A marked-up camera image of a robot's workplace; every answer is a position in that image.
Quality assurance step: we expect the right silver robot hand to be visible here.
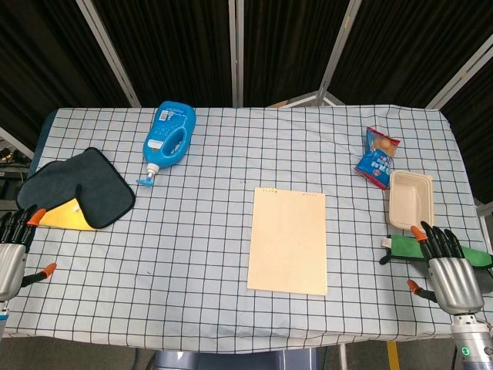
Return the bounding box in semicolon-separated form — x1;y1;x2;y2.
407;220;485;315

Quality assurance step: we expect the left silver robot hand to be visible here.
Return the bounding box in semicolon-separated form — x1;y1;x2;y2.
0;206;58;302

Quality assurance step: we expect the beige notebook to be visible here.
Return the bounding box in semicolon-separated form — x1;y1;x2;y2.
246;187;328;297

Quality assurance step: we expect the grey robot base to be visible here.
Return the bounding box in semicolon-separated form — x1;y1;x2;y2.
153;349;319;370

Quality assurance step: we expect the beige plastic food tray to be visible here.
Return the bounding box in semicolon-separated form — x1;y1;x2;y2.
387;170;434;231

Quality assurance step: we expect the dark grey cloth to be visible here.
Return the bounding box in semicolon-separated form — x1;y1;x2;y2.
16;146;136;230

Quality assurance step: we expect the blue snack packet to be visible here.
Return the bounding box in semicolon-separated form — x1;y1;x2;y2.
354;126;401;190

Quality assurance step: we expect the blue pump detergent bottle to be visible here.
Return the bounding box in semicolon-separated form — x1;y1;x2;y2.
135;100;197;189

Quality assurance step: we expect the checked white tablecloth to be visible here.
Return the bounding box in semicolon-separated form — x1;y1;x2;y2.
0;104;493;344

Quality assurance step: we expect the folding screen with white frame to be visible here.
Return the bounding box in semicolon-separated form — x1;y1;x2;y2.
0;0;493;163

